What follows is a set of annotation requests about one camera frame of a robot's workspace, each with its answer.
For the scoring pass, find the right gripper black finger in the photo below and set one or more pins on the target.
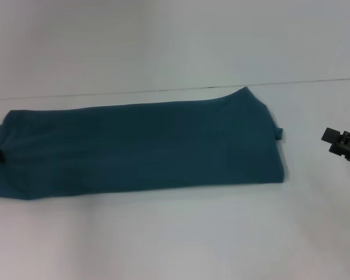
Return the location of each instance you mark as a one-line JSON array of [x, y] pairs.
[[332, 135]]

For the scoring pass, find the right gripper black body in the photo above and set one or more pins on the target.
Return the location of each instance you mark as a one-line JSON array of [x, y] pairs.
[[348, 147]]

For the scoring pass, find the teal T-shirt with FREE print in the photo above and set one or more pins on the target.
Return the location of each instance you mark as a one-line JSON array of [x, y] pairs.
[[134, 151]]

